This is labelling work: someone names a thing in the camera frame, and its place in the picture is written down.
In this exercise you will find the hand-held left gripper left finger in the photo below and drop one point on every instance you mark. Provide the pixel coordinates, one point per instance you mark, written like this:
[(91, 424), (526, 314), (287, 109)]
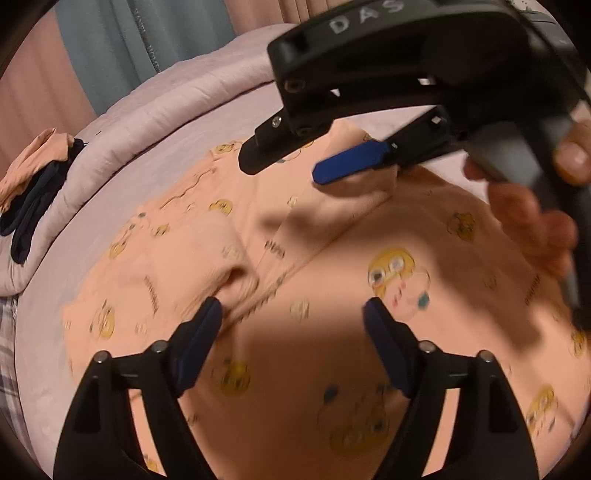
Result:
[(203, 337)]

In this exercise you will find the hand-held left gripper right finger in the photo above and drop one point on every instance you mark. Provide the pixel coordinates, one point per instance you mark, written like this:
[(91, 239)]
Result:
[(388, 341)]

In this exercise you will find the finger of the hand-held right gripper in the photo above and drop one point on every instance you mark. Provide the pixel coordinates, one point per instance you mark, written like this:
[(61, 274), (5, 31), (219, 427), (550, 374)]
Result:
[(268, 147), (351, 161)]

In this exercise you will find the peach cartoon print garment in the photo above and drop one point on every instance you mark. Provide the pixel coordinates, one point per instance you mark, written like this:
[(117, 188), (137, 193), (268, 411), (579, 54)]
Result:
[(323, 258)]

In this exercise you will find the person's right hand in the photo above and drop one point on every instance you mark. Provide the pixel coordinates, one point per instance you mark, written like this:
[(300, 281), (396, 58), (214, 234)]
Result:
[(521, 217)]

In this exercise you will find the pink comforter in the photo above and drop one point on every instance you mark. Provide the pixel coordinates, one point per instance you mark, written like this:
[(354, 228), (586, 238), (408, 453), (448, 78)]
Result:
[(161, 106)]

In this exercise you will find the pink curtain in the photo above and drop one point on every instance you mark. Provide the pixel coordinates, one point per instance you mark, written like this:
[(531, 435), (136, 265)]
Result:
[(268, 14), (41, 92)]

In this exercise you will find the lavender bed sheet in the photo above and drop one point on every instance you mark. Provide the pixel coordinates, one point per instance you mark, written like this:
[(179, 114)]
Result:
[(115, 184)]

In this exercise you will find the teal curtain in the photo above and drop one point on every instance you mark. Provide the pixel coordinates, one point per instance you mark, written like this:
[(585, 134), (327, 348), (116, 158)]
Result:
[(138, 46)]

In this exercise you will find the plaid bed sheet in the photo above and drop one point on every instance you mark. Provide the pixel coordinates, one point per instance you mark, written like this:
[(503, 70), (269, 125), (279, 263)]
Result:
[(9, 350)]

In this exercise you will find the folded navy garment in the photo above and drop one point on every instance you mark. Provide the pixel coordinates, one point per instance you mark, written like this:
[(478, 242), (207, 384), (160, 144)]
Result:
[(32, 203)]

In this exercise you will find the folded plain peach garment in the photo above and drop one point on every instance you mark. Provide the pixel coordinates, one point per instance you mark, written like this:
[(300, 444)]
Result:
[(32, 161)]

